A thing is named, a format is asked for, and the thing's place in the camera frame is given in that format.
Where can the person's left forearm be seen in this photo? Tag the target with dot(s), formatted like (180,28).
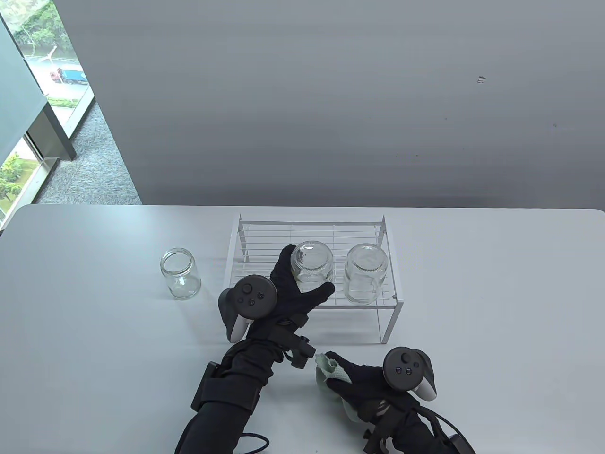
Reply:
(212,430)

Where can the black and white controller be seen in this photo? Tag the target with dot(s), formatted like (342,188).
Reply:
(253,295)
(404,369)

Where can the person's left hand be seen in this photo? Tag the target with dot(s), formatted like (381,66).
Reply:
(288,307)

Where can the person's right forearm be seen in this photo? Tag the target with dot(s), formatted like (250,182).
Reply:
(420,437)

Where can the glass window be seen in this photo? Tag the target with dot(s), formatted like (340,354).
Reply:
(56,66)

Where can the black forearm sensor pack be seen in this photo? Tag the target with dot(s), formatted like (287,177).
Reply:
(461,444)
(227,390)

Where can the person's right hand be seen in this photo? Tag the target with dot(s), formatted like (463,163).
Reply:
(364,388)

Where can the clear glass jar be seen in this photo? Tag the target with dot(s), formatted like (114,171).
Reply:
(312,265)
(366,274)
(182,279)

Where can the green fish scale cleaning cloth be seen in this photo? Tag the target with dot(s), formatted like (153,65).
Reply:
(326,373)

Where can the grey window column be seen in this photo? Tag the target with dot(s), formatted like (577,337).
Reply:
(19,104)

